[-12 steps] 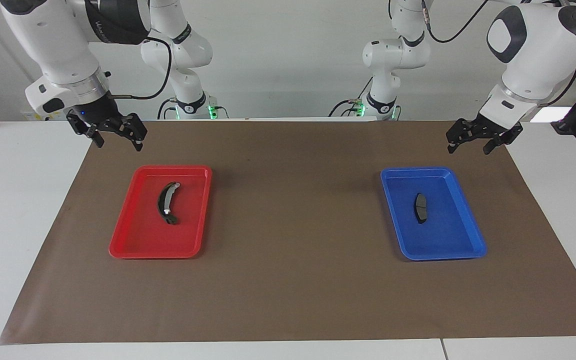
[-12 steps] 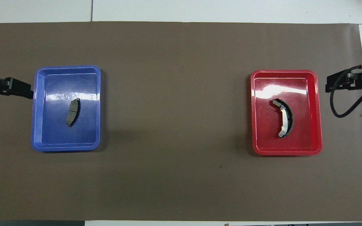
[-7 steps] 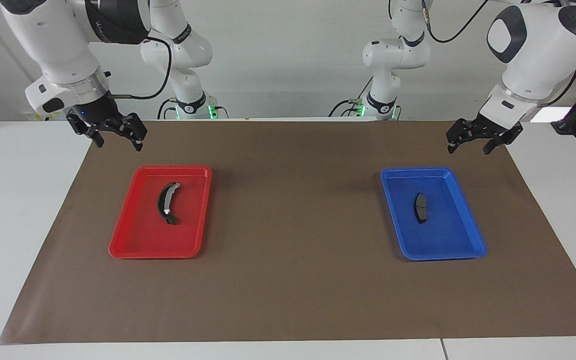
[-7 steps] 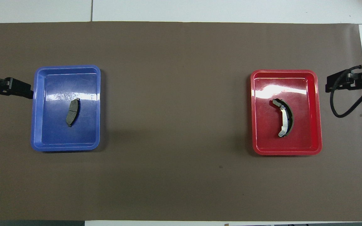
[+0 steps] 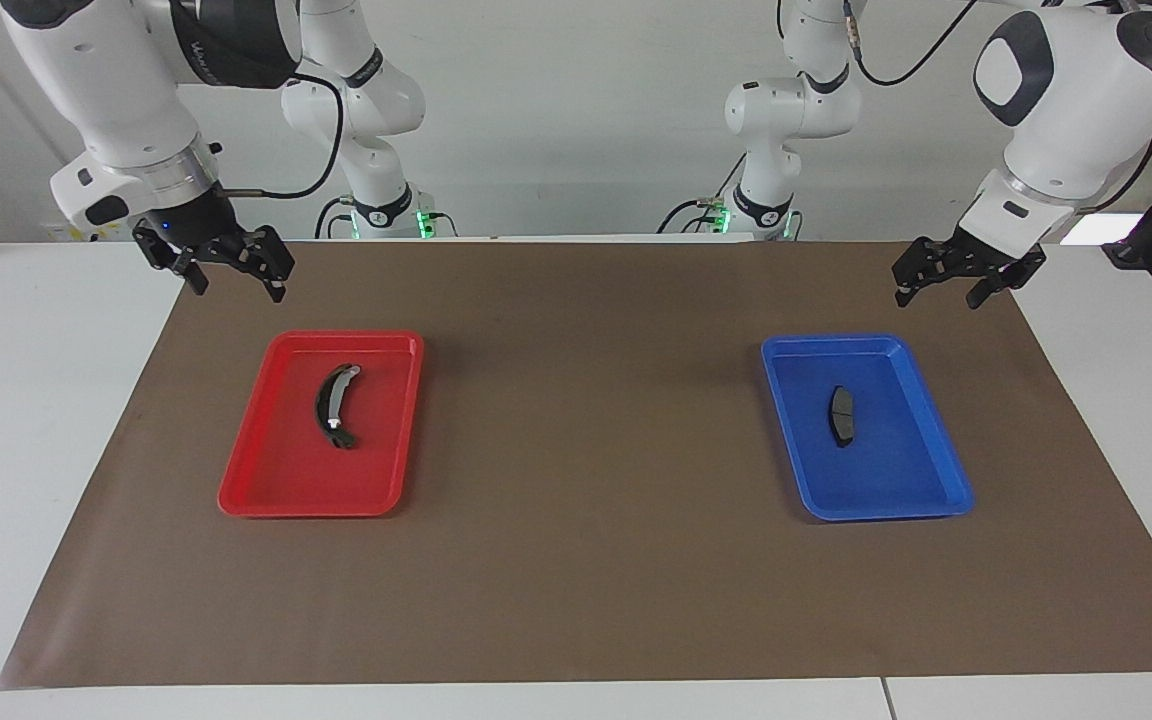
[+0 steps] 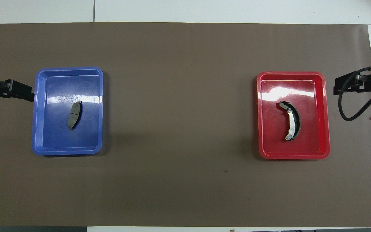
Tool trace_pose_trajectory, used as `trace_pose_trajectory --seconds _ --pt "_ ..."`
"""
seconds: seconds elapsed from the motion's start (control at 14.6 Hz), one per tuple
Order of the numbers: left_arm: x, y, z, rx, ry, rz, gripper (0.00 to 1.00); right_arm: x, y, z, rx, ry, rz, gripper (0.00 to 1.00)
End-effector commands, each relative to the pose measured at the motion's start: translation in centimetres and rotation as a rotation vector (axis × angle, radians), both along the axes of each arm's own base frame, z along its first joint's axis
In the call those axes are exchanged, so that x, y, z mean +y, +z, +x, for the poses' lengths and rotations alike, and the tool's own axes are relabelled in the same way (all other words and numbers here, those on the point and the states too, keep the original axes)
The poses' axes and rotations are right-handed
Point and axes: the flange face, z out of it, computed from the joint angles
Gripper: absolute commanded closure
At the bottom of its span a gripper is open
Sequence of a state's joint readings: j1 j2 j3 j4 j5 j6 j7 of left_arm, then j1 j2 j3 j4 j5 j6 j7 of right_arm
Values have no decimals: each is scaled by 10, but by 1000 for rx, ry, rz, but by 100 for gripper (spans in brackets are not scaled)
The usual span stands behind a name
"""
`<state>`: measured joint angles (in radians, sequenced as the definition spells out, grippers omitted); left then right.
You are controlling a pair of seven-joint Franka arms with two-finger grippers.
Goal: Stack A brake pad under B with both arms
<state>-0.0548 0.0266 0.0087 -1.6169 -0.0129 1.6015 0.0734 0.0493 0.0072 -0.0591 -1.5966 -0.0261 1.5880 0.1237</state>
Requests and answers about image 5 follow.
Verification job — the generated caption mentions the small black brake pad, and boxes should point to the small black brake pad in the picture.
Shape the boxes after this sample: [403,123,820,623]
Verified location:
[826,385,859,449]

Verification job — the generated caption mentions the curved black brake pad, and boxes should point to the curved black brake pad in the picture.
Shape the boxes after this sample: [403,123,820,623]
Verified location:
[313,363,363,451]

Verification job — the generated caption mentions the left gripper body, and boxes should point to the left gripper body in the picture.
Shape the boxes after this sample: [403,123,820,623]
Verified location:
[946,227,1015,271]

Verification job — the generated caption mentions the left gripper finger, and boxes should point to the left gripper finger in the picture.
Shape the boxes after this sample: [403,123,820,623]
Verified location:
[966,244,1048,310]
[891,238,973,308]

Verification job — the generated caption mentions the blue plastic tray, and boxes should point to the blue plastic tray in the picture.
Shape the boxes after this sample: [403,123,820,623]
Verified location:
[760,334,975,523]

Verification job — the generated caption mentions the black cable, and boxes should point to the black cable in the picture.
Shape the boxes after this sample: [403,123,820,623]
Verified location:
[656,196,729,236]
[313,195,355,241]
[841,0,983,88]
[216,72,347,201]
[1076,128,1152,214]

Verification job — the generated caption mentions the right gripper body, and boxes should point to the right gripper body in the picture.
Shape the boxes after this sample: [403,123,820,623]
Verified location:
[140,188,241,253]

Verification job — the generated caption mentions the red plastic tray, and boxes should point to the red plastic tray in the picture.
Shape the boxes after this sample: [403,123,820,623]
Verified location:
[217,330,425,519]

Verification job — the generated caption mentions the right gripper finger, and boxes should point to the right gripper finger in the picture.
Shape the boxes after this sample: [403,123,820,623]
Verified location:
[132,228,211,297]
[212,225,296,304]

